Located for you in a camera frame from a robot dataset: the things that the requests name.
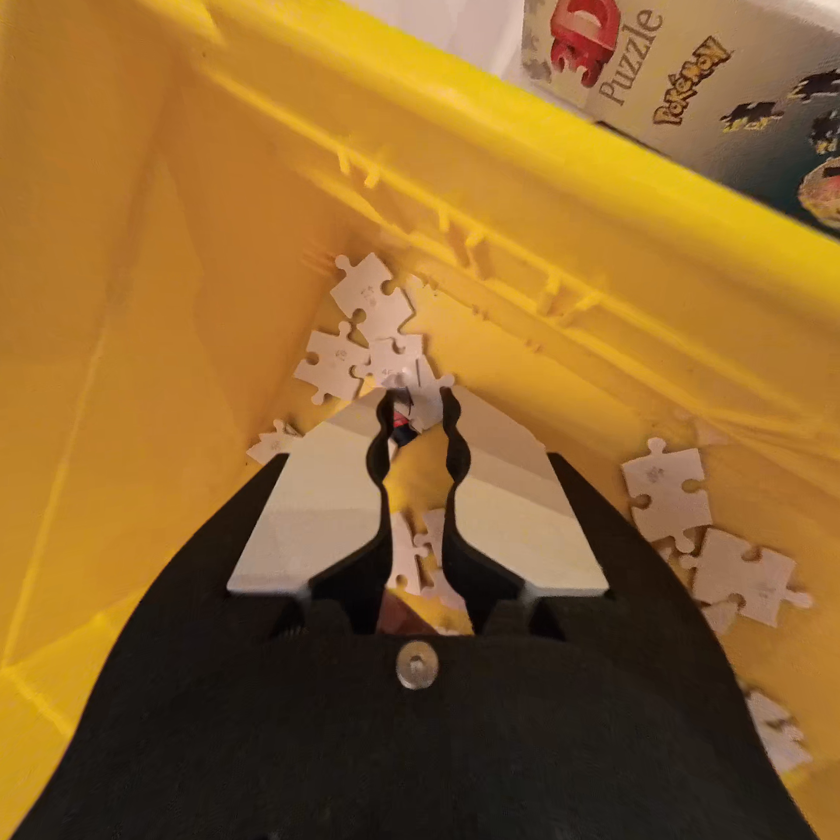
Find yellow plastic bin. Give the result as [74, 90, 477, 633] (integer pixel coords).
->
[0, 0, 840, 840]

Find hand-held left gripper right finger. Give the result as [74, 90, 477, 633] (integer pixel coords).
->
[440, 386, 610, 636]

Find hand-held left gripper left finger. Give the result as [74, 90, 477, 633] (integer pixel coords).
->
[227, 387, 395, 636]

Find white puzzle pieces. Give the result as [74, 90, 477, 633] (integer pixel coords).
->
[245, 253, 814, 776]

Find blue puzzle box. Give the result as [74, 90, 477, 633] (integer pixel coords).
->
[521, 0, 840, 237]

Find single colourful-faced jigsaw piece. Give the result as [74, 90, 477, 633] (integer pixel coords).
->
[390, 374, 457, 450]

